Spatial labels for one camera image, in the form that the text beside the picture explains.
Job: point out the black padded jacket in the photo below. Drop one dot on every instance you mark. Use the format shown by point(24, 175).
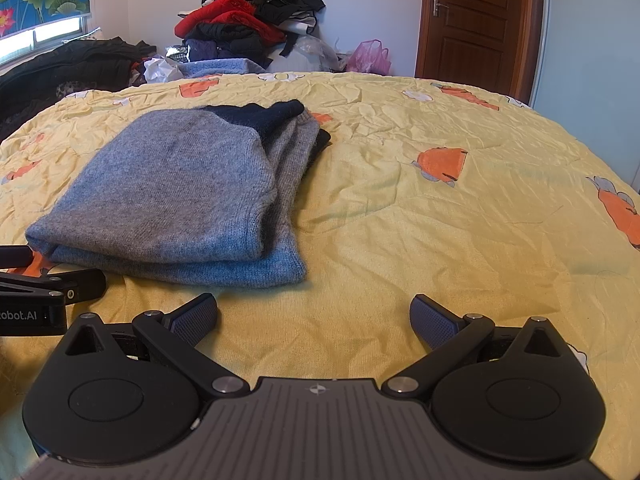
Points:
point(230, 37)

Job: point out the white crumpled paper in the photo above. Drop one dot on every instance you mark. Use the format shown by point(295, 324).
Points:
point(161, 69)

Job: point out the white printed garment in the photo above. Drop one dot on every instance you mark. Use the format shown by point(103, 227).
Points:
point(300, 21)

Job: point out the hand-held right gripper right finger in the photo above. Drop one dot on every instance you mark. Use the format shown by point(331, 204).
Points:
point(431, 323)

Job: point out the pink plastic bag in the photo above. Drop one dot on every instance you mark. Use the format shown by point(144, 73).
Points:
point(369, 57)

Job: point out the brown wooden door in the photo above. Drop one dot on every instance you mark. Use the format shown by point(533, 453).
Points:
point(475, 30)

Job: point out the yellow printed bed sheet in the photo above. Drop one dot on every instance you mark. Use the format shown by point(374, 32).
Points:
point(450, 260)

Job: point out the window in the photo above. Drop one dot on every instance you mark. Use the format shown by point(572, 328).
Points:
point(40, 40)

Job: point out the clear plastic bag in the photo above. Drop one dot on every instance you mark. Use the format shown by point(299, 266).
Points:
point(312, 55)

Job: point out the grey sweater with navy sleeves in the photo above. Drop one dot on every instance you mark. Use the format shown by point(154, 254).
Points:
point(175, 185)

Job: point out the red garment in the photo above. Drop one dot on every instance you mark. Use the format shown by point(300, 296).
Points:
point(225, 12)

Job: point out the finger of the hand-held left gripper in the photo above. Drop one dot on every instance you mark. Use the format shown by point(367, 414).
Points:
point(12, 255)
point(75, 285)

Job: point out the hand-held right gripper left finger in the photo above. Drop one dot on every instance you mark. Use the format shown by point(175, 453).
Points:
point(196, 321)

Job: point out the black coat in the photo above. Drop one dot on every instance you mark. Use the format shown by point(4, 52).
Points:
point(65, 75)

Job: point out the dark purple garment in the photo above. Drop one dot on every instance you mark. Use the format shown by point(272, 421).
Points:
point(202, 51)

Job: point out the frosted glass wardrobe door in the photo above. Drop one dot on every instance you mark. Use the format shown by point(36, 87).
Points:
point(590, 60)

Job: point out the light blue sweater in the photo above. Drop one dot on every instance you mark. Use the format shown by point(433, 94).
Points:
point(220, 67)

